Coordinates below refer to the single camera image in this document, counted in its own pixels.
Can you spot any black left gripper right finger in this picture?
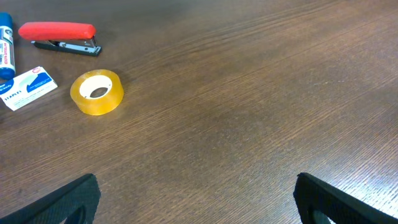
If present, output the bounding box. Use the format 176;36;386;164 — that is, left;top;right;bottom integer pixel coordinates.
293;172;397;224

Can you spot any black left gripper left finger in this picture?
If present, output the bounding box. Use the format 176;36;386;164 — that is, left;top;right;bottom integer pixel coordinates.
1;174;101;224

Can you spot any white blue staples box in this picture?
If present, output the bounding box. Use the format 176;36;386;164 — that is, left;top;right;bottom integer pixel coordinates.
1;67;58;111

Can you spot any red stapler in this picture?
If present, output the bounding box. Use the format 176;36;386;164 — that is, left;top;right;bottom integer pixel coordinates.
18;22;102;57

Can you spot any yellow clear tape roll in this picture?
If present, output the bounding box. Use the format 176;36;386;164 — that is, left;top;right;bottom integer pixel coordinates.
70;69;124;116

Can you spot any blue whiteboard marker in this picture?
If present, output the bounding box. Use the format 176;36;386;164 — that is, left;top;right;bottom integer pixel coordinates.
1;12;16;80

